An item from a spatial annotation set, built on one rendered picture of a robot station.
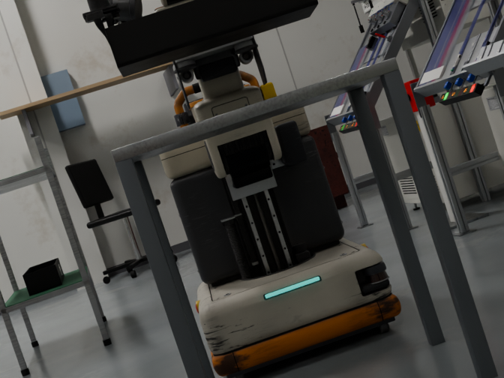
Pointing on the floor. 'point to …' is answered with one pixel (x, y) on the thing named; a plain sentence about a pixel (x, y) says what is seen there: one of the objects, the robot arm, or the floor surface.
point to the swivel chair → (87, 188)
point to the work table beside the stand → (366, 75)
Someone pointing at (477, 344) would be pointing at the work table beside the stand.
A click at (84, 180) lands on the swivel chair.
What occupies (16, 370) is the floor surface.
